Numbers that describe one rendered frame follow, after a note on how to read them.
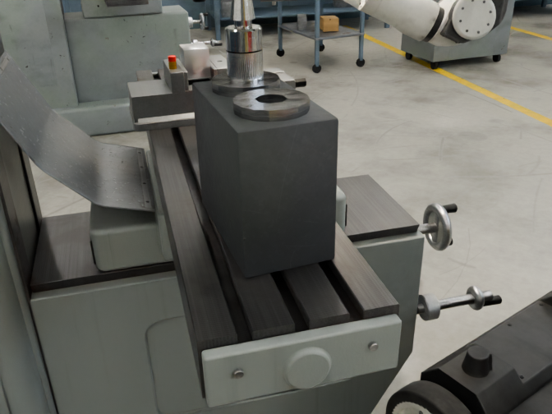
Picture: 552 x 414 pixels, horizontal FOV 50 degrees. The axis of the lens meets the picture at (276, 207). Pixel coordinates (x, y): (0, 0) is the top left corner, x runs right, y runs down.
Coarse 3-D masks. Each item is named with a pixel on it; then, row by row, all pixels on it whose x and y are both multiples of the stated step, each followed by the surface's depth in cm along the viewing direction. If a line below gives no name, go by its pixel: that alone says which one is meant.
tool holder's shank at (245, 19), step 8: (232, 0) 72; (240, 0) 71; (248, 0) 71; (232, 8) 72; (240, 8) 71; (248, 8) 72; (232, 16) 72; (240, 16) 72; (248, 16) 72; (240, 24) 72; (248, 24) 73
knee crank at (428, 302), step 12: (468, 288) 137; (420, 300) 134; (432, 300) 131; (444, 300) 134; (456, 300) 134; (468, 300) 135; (480, 300) 134; (492, 300) 137; (420, 312) 132; (432, 312) 131
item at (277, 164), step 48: (240, 96) 69; (288, 96) 69; (240, 144) 63; (288, 144) 65; (336, 144) 67; (240, 192) 66; (288, 192) 67; (336, 192) 70; (240, 240) 69; (288, 240) 70
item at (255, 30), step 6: (252, 24) 75; (228, 30) 72; (234, 30) 72; (240, 30) 72; (246, 30) 72; (252, 30) 72; (258, 30) 73; (228, 36) 73; (234, 36) 72; (240, 36) 72; (246, 36) 72; (252, 36) 72; (258, 36) 73
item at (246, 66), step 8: (232, 40) 72; (240, 40) 72; (248, 40) 72; (256, 40) 73; (232, 48) 73; (240, 48) 73; (248, 48) 73; (256, 48) 73; (232, 56) 73; (240, 56) 73; (248, 56) 73; (256, 56) 74; (232, 64) 74; (240, 64) 74; (248, 64) 74; (256, 64) 74; (232, 72) 74; (240, 72) 74; (248, 72) 74; (256, 72) 75; (232, 80) 75; (240, 80) 74; (248, 80) 74; (256, 80) 75
